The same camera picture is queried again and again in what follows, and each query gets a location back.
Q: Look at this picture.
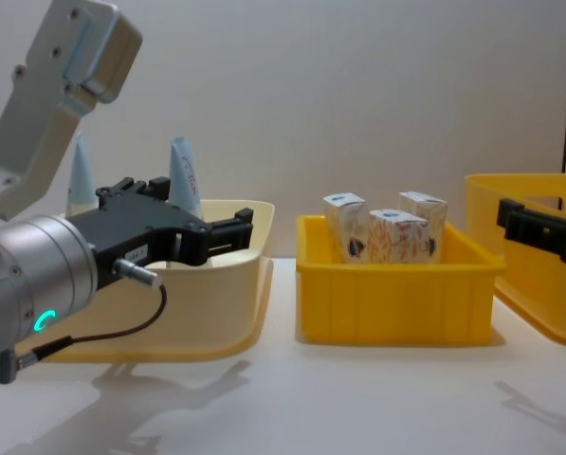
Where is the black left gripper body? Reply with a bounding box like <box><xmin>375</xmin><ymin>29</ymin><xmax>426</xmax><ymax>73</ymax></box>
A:
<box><xmin>66</xmin><ymin>195</ymin><xmax>207</xmax><ymax>291</ymax></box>

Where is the pale blue squeeze tube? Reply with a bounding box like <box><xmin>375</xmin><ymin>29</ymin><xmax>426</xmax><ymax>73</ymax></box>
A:
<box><xmin>65</xmin><ymin>131</ymin><xmax>97</xmax><ymax>220</ymax></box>
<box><xmin>167</xmin><ymin>136</ymin><xmax>204</xmax><ymax>220</ymax></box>

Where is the pale yellow plastic bin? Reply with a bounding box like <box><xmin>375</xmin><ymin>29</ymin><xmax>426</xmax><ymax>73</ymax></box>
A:
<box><xmin>39</xmin><ymin>198</ymin><xmax>276</xmax><ymax>365</ymax></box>

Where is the small printed drink carton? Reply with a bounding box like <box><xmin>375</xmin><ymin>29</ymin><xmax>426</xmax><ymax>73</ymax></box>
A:
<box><xmin>321</xmin><ymin>191</ymin><xmax>372</xmax><ymax>264</ymax></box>
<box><xmin>397</xmin><ymin>190</ymin><xmax>450</xmax><ymax>264</ymax></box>
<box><xmin>368</xmin><ymin>208</ymin><xmax>430</xmax><ymax>265</ymax></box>

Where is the yellow rectangular plastic bin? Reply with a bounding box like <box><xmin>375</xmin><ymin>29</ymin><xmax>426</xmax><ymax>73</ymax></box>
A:
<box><xmin>294</xmin><ymin>213</ymin><xmax>508</xmax><ymax>348</ymax></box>

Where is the yellow bin with handle hole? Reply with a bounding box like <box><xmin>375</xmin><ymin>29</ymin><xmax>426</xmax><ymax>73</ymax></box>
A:
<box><xmin>464</xmin><ymin>173</ymin><xmax>566</xmax><ymax>352</ymax></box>

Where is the thin dark wrist cable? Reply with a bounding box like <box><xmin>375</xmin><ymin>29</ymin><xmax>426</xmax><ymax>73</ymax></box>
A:
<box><xmin>0</xmin><ymin>257</ymin><xmax>169</xmax><ymax>386</ymax></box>

